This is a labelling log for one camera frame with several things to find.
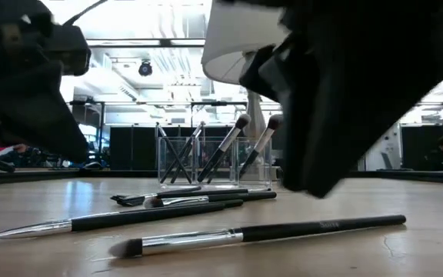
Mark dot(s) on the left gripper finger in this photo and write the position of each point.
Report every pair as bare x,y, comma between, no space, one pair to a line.
44,119

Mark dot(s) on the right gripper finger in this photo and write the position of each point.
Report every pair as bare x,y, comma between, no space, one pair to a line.
333,134

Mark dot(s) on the large fluffy makeup brush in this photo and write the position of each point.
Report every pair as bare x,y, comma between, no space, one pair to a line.
262,143

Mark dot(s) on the clear acrylic brush organizer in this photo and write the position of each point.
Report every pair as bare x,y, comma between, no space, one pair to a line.
264,171

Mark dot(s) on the medium fluffy makeup brush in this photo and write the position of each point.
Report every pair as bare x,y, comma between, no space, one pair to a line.
225,145

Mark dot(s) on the small round-head makeup brush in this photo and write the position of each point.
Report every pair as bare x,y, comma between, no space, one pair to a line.
237,197

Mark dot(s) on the clear-capped makeup brush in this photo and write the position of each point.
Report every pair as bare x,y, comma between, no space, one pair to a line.
225,191

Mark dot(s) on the thin black makeup brush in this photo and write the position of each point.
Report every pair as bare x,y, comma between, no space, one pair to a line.
215,172
181,154

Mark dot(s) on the thin pointed-tip makeup brush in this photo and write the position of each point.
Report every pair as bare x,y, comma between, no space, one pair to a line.
148,215

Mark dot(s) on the slim silver-ferrule makeup brush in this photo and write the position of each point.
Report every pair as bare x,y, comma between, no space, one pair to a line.
191,148

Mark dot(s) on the white printed kiosk column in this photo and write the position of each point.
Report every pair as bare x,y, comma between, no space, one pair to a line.
388,154

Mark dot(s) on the black partition panel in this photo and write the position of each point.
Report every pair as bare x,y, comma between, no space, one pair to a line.
133,150
417,146

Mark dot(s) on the black round ceiling fixture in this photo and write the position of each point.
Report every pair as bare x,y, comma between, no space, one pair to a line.
145,68

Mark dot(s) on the white shade chrome table lamp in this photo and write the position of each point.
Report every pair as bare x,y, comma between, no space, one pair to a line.
229,46

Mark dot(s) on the black frame clamp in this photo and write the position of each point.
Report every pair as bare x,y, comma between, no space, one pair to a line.
94,167

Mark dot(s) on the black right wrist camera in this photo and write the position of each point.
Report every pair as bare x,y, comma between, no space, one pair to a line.
264,73

